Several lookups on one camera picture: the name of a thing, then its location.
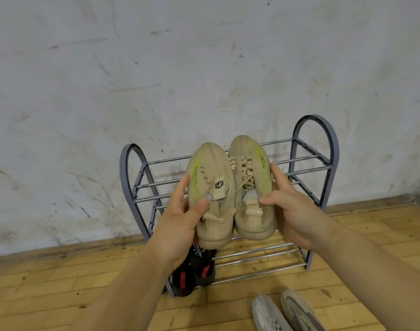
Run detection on grey metal shoe rack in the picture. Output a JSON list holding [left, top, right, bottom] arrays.
[[119, 114, 340, 297]]

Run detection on person's right hand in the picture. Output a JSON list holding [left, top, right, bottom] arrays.
[[259, 163, 335, 253]]

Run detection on person's right forearm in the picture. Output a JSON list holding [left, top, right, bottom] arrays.
[[308, 220, 420, 331]]

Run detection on person's left forearm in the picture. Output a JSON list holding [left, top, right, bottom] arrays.
[[71, 244, 183, 331]]

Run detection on light grey sneaker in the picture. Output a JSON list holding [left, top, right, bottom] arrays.
[[280, 289, 326, 331], [252, 294, 294, 331]]

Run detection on black red sneaker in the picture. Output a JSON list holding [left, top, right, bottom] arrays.
[[190, 241, 218, 263]]

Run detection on black shoe with red tab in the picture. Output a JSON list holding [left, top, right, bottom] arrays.
[[171, 262, 197, 298], [193, 253, 216, 287]]

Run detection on person's left hand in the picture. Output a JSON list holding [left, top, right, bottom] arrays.
[[145, 173, 210, 274]]

